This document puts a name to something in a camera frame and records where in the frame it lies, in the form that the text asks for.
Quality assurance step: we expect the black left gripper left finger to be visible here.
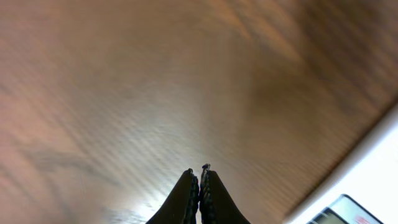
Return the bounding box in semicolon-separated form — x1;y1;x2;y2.
147;169;199;224

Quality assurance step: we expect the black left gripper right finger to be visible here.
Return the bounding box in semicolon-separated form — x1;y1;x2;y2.
199;164;250;224

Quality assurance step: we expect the white digital kitchen scale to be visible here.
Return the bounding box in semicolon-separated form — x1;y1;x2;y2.
284;106;397;224

